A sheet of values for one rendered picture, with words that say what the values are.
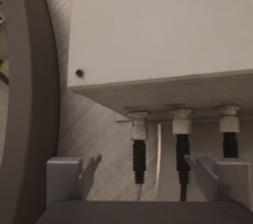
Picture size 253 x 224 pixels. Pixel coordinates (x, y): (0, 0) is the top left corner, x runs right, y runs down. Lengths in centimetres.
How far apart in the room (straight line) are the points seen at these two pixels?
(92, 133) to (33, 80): 8
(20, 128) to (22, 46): 8
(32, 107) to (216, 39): 19
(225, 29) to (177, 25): 3
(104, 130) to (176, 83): 15
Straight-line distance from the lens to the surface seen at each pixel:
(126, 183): 32
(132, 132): 28
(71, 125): 35
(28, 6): 37
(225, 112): 26
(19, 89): 33
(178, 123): 27
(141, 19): 21
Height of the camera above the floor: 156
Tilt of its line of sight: 5 degrees down
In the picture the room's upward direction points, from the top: 44 degrees clockwise
